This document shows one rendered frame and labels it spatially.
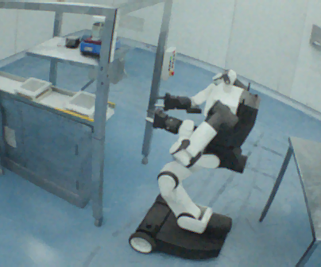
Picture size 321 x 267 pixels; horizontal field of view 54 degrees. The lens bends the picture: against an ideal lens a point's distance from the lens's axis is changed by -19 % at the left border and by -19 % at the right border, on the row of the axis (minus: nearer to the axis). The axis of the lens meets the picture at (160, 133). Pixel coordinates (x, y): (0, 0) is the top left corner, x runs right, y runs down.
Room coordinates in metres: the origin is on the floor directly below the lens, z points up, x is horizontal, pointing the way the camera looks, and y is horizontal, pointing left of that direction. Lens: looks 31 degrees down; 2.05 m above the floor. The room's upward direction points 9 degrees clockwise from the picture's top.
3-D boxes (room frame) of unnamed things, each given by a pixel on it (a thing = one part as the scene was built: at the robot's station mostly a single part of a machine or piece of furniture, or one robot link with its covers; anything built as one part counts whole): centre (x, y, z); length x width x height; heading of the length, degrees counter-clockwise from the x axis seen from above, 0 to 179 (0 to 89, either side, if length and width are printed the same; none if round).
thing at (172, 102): (2.13, -0.05, 1.00); 0.12 x 0.10 x 0.13; 106
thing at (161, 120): (1.86, -0.01, 1.00); 0.12 x 0.10 x 0.13; 66
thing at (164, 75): (2.86, 0.03, 0.99); 0.17 x 0.06 x 0.26; 164
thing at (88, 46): (2.13, 0.46, 1.33); 0.21 x 0.20 x 0.09; 164
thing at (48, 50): (2.13, 0.65, 1.27); 0.62 x 0.38 x 0.04; 74
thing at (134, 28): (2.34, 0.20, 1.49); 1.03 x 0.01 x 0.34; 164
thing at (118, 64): (2.21, 0.42, 1.16); 0.22 x 0.11 x 0.20; 74
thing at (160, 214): (1.88, -0.31, 0.19); 0.64 x 0.52 x 0.33; 74
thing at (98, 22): (2.13, 0.46, 1.47); 0.15 x 0.15 x 0.19
